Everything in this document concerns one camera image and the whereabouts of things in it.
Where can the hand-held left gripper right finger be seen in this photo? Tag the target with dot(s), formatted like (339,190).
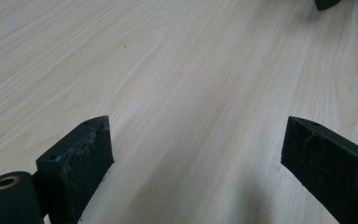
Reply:
(329,168)

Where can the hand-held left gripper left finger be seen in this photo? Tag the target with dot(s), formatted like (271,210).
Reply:
(74,168)

